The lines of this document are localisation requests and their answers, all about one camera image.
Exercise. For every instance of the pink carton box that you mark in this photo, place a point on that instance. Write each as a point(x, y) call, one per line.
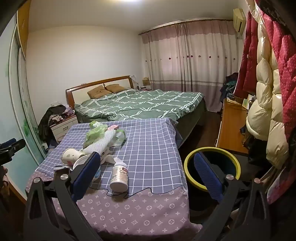
point(113, 128)

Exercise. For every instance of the sliding door wardrobe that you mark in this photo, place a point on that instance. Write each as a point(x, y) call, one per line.
point(23, 111)

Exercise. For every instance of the wooden bed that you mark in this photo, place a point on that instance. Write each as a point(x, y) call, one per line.
point(192, 120)

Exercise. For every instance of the white plastic bowl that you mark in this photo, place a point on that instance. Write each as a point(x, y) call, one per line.
point(81, 163)

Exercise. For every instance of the pink floral cloth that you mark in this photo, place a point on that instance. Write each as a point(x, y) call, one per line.
point(282, 185)

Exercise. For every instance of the dark clothes pile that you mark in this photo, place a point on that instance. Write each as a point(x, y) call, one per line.
point(231, 85)

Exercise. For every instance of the dark bag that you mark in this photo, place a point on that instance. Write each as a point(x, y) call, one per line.
point(254, 146)

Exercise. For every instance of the pink patterned cloth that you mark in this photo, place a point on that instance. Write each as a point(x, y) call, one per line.
point(129, 215)

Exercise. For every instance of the green patterned duvet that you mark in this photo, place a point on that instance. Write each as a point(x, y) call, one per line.
point(143, 102)

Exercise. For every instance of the purple checked tablecloth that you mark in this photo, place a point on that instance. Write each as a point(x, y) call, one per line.
point(148, 150)

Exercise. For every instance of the small green box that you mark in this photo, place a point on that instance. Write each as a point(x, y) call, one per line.
point(245, 102)

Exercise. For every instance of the red dotted quilted coat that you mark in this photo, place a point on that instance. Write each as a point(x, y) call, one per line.
point(286, 69)

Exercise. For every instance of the wooden desk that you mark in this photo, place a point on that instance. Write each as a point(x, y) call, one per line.
point(231, 129)

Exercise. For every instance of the red jacket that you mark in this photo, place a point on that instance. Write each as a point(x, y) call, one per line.
point(245, 67)

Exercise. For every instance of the cream down jacket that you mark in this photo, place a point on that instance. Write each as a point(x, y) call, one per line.
point(261, 115)

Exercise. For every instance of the pink white curtain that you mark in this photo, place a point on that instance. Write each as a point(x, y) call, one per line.
point(189, 60)

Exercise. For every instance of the clear plastic bottle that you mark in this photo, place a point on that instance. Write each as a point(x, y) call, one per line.
point(119, 138)

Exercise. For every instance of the wall air conditioner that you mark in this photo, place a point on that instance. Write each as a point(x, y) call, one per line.
point(239, 20)

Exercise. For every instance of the white supplement bottle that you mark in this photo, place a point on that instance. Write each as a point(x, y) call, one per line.
point(119, 177)

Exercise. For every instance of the clothes pile on nightstand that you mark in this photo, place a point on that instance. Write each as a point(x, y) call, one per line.
point(49, 118)

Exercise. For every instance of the brown pillow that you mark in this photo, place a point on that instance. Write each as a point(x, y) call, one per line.
point(118, 88)
point(98, 91)

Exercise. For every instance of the white foam net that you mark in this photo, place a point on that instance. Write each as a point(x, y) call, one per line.
point(100, 142)

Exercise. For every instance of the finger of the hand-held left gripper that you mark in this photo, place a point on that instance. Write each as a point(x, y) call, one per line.
point(12, 146)

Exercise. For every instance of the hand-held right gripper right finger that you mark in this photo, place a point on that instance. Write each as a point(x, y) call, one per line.
point(206, 178)

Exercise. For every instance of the white paper cup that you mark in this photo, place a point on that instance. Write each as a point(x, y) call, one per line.
point(70, 156)

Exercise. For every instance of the cardboard tissue box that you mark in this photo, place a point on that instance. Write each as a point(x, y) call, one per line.
point(146, 81)

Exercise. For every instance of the white nightstand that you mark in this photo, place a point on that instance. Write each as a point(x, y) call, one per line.
point(62, 126)

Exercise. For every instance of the yellow rimmed trash bin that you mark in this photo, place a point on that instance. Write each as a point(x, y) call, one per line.
point(235, 166)

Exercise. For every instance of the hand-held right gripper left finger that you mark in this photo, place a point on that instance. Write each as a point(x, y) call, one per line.
point(86, 177)

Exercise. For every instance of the green white bottle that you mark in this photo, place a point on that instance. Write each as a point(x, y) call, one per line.
point(94, 133)

